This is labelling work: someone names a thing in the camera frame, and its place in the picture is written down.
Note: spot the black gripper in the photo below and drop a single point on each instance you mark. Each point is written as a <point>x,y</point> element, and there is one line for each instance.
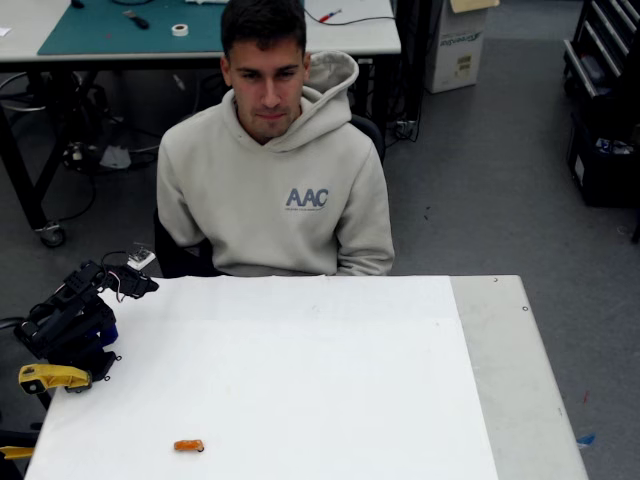
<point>139,286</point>

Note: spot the small orange candy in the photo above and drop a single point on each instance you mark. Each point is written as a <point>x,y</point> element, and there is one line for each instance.
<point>188,444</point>

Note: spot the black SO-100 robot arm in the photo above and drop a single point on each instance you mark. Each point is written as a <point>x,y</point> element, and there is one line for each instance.
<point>65,325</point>

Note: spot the black office chair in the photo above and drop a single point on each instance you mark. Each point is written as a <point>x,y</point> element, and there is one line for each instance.
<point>175,260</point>

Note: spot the grey caster wheel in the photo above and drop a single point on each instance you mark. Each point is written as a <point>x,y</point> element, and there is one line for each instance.
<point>52,236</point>

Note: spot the yellow clamp with grey jaw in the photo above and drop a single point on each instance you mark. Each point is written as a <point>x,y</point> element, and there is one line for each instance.
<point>55,377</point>

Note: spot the white crumpled paper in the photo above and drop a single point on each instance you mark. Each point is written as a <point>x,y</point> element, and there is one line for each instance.
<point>115,157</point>

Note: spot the man in beige hoodie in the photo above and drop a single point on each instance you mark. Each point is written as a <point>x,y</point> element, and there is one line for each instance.
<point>275,225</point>

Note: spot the white paper sheet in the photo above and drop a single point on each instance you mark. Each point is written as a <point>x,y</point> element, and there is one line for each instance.
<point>300,400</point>

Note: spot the yellow and black clamp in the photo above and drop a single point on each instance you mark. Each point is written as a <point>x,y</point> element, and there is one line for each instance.
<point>15,452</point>

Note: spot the white tape roll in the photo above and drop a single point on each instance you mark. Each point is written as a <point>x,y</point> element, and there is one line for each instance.
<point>180,29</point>

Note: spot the green cutting mat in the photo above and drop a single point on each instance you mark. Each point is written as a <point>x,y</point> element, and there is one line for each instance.
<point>100,30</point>

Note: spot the grey workbench with black legs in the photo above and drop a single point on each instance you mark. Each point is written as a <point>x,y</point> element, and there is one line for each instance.
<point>350,42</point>

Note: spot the white cardboard box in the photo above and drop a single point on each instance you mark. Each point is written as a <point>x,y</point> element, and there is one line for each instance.
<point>455,50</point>

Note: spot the blue tape scrap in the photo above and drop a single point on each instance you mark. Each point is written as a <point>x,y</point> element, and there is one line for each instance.
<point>586,439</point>

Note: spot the black storage bin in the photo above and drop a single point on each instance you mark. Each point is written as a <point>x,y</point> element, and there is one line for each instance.
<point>605,175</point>

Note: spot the black drawer cabinet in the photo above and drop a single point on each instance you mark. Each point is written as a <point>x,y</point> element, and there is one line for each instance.
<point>607,45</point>

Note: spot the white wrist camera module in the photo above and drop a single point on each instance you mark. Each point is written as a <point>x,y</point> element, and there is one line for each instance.
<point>140,259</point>

